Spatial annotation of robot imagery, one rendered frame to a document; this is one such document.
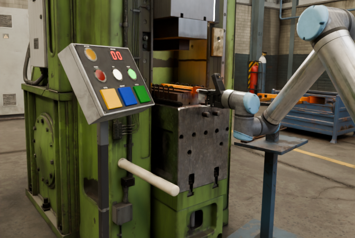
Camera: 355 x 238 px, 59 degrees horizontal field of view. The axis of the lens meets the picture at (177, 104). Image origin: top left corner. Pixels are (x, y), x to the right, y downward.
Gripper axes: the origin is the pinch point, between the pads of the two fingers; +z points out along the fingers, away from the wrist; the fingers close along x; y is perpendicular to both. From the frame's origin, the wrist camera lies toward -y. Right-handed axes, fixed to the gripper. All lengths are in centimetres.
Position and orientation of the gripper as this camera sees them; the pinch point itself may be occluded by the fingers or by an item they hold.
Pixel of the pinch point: (199, 89)
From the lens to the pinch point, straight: 166.8
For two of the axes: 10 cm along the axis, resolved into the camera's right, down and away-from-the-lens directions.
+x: 7.8, -0.7, 6.2
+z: -6.2, -1.6, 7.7
